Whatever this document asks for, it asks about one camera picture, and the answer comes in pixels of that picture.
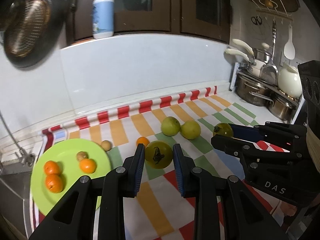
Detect steel spatula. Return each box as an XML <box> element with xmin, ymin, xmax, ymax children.
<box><xmin>259</xmin><ymin>19</ymin><xmax>279</xmax><ymax>85</ymax></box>

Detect white blue pump bottle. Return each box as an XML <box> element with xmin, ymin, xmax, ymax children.
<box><xmin>92</xmin><ymin>0</ymin><xmax>115</xmax><ymax>40</ymax></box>

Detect yellow-green apple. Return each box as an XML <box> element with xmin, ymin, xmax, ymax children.
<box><xmin>180</xmin><ymin>120</ymin><xmax>201</xmax><ymax>140</ymax></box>

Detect white rice paddle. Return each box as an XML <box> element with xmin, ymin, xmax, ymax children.
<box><xmin>283</xmin><ymin>22</ymin><xmax>296</xmax><ymax>60</ymax></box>

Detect lidded steel pot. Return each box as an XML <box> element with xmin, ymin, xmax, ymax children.
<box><xmin>252</xmin><ymin>42</ymin><xmax>273</xmax><ymax>63</ymax></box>

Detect dark wooden window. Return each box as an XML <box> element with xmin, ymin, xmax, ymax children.
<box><xmin>66</xmin><ymin>0</ymin><xmax>232</xmax><ymax>44</ymax></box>

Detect white pan with cream handle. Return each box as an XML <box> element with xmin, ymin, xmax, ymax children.
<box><xmin>224</xmin><ymin>49</ymin><xmax>268</xmax><ymax>77</ymax></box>

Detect green plate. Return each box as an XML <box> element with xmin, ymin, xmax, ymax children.
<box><xmin>30</xmin><ymin>138</ymin><xmax>112</xmax><ymax>217</ymax></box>

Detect person's right hand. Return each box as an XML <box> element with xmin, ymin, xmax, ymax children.
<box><xmin>276</xmin><ymin>200</ymin><xmax>300</xmax><ymax>218</ymax></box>

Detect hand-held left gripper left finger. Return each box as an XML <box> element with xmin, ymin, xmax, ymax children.
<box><xmin>29</xmin><ymin>144</ymin><xmax>146</xmax><ymax>240</ymax></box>

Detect small orange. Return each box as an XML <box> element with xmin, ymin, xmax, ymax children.
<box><xmin>136</xmin><ymin>136</ymin><xmax>150</xmax><ymax>147</ymax></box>

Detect white wire wall rack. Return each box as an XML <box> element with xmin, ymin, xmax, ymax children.
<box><xmin>244</xmin><ymin>0</ymin><xmax>294</xmax><ymax>22</ymax></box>

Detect black frying pan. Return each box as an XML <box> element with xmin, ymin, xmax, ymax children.
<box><xmin>2</xmin><ymin>0</ymin><xmax>67</xmax><ymax>68</ymax></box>

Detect small steel pot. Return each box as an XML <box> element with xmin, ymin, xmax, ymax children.
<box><xmin>267</xmin><ymin>94</ymin><xmax>299</xmax><ymax>121</ymax></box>

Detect white dish rack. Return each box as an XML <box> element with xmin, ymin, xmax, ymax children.
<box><xmin>229</xmin><ymin>61</ymin><xmax>307</xmax><ymax>128</ymax></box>

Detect green apple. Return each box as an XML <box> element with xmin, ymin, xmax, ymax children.
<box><xmin>161</xmin><ymin>116</ymin><xmax>181</xmax><ymax>137</ymax></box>

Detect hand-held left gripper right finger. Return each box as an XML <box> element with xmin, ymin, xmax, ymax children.
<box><xmin>172</xmin><ymin>144</ymin><xmax>288</xmax><ymax>240</ymax></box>

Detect white ceramic pot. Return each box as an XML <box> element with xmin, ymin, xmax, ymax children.
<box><xmin>277</xmin><ymin>64</ymin><xmax>303</xmax><ymax>98</ymax></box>

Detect perforated bronze strainer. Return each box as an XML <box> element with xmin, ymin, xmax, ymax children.
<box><xmin>5</xmin><ymin>0</ymin><xmax>52</xmax><ymax>57</ymax></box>

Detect colourful striped tablecloth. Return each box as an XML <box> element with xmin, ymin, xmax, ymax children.
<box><xmin>30</xmin><ymin>86</ymin><xmax>300</xmax><ymax>240</ymax></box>

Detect large steel pot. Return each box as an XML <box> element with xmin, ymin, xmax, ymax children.
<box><xmin>236</xmin><ymin>72</ymin><xmax>274</xmax><ymax>107</ymax></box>

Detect green tomato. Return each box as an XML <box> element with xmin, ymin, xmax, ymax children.
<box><xmin>212</xmin><ymin>122</ymin><xmax>234</xmax><ymax>138</ymax></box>
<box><xmin>145</xmin><ymin>140</ymin><xmax>173</xmax><ymax>169</ymax></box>

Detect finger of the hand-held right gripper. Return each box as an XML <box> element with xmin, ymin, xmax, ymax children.
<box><xmin>211</xmin><ymin>134</ymin><xmax>308</xmax><ymax>167</ymax></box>
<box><xmin>229</xmin><ymin>121</ymin><xmax>308</xmax><ymax>143</ymax></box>

